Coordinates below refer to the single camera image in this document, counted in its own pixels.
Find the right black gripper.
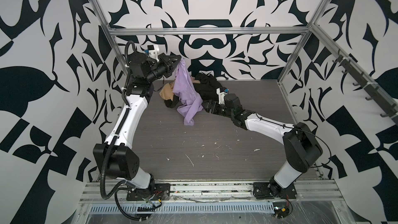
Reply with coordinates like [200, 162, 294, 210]
[202, 100, 235, 120]

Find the purple cloth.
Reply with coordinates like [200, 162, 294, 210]
[173, 59, 203, 126]

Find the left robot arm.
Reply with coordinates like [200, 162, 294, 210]
[93, 52, 181, 200]

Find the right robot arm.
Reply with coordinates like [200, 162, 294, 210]
[202, 93, 323, 199]

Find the black cloth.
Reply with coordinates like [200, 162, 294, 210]
[164, 73, 223, 108]

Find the tan cloth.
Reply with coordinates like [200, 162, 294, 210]
[159, 81, 175, 101]

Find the black hook rack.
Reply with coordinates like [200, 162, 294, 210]
[333, 49, 398, 125]

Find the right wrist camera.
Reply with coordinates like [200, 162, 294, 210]
[216, 87, 229, 105]

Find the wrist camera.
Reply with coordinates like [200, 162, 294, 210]
[216, 87, 229, 105]
[144, 45, 160, 61]

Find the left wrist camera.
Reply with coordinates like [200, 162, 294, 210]
[144, 45, 160, 61]

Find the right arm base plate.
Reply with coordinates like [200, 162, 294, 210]
[253, 181, 297, 200]

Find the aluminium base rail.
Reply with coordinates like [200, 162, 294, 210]
[79, 178, 344, 204]

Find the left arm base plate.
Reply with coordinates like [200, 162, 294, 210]
[126, 183, 171, 201]

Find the black corrugated cable hose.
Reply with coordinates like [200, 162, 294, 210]
[99, 40, 162, 222]

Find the aluminium frame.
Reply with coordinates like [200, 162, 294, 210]
[77, 0, 398, 181]

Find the white slotted cable duct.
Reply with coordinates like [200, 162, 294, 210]
[86, 202, 276, 215]

